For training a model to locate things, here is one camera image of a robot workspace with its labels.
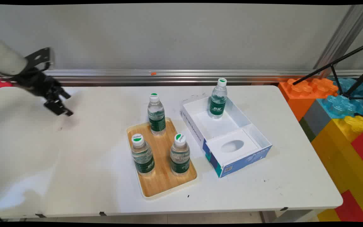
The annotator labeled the wooden tray with white rim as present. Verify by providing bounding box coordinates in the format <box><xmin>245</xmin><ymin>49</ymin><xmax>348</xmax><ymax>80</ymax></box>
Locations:
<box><xmin>126</xmin><ymin>117</ymin><xmax>198</xmax><ymax>200</ymax></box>

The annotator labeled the translucent blue building block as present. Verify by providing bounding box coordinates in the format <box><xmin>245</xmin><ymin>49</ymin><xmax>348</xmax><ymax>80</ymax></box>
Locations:
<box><xmin>317</xmin><ymin>77</ymin><xmax>363</xmax><ymax>119</ymax></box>

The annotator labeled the aluminium rail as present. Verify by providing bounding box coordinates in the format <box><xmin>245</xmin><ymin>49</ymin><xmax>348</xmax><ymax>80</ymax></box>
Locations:
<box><xmin>0</xmin><ymin>69</ymin><xmax>363</xmax><ymax>86</ymax></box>

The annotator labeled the white and blue cardboard box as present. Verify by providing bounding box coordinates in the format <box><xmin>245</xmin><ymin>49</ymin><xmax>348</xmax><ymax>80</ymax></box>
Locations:
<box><xmin>181</xmin><ymin>95</ymin><xmax>273</xmax><ymax>179</ymax></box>

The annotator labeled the grey giant building block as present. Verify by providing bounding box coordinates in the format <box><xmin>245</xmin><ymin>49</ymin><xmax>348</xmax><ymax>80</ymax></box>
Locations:
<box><xmin>303</xmin><ymin>99</ymin><xmax>331</xmax><ymax>137</ymax></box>

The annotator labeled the black bracket with wrist camera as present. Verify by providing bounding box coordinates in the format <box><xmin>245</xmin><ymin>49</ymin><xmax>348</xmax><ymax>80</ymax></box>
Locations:
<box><xmin>25</xmin><ymin>47</ymin><xmax>55</xmax><ymax>72</ymax></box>

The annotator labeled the dark green building block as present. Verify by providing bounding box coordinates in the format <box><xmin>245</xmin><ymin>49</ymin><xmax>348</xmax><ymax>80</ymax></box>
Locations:
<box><xmin>299</xmin><ymin>117</ymin><xmax>316</xmax><ymax>142</ymax></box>

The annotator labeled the black tripod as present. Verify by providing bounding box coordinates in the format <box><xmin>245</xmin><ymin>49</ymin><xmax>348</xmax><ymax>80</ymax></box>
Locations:
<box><xmin>292</xmin><ymin>39</ymin><xmax>363</xmax><ymax>101</ymax></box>

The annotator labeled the aluminium frame post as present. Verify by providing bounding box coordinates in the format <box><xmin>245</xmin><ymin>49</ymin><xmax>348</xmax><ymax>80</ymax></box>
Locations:
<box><xmin>314</xmin><ymin>5</ymin><xmax>363</xmax><ymax>78</ymax></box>

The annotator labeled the orange giant building block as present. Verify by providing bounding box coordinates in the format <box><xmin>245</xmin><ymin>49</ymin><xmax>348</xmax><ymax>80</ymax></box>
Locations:
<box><xmin>278</xmin><ymin>78</ymin><xmax>339</xmax><ymax>122</ymax></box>

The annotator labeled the yellow giant building block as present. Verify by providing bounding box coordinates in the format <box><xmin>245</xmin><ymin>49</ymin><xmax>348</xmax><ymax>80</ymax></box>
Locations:
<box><xmin>311</xmin><ymin>115</ymin><xmax>363</xmax><ymax>223</ymax></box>

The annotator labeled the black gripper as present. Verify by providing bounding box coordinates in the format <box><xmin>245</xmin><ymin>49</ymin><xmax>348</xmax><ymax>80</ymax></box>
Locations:
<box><xmin>11</xmin><ymin>68</ymin><xmax>74</xmax><ymax>116</ymax></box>

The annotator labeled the clear water bottle green label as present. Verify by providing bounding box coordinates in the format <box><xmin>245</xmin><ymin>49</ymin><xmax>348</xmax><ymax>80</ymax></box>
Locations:
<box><xmin>147</xmin><ymin>93</ymin><xmax>166</xmax><ymax>136</ymax></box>
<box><xmin>209</xmin><ymin>78</ymin><xmax>228</xmax><ymax>119</ymax></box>
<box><xmin>170</xmin><ymin>133</ymin><xmax>190</xmax><ymax>176</ymax></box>
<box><xmin>131</xmin><ymin>134</ymin><xmax>155</xmax><ymax>176</ymax></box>

